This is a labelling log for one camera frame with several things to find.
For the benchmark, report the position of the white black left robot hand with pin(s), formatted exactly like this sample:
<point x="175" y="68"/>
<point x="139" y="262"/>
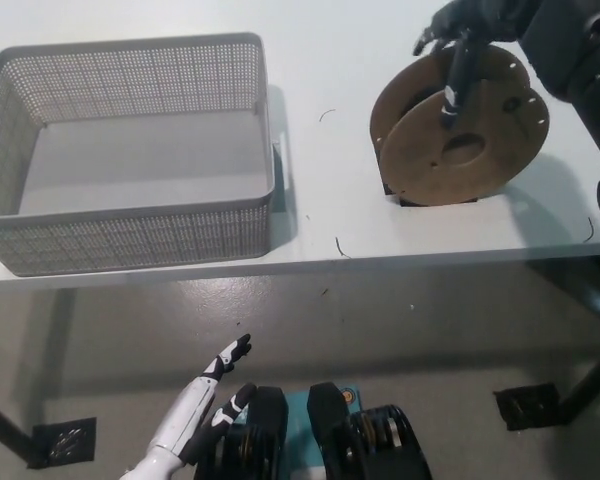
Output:
<point x="185" y="410"/>

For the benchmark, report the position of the grey perforated plastic basket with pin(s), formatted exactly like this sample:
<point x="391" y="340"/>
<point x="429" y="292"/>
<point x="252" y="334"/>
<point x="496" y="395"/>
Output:
<point x="130" y="155"/>

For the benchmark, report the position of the black teal robot body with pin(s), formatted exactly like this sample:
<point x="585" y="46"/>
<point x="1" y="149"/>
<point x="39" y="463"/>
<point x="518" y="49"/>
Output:
<point x="330" y="425"/>

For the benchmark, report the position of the thin black filament scrap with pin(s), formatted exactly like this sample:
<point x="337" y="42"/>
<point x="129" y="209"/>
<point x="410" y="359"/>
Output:
<point x="322" y="115"/>
<point x="592" y="231"/>
<point x="324" y="291"/>
<point x="338" y="245"/>

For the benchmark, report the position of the black table leg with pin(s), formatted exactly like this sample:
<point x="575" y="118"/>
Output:
<point x="2" y="420"/>
<point x="592" y="385"/>

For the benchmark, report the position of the brown cardboard filament spool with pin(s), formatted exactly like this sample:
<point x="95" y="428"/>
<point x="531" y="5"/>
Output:
<point x="480" y="165"/>

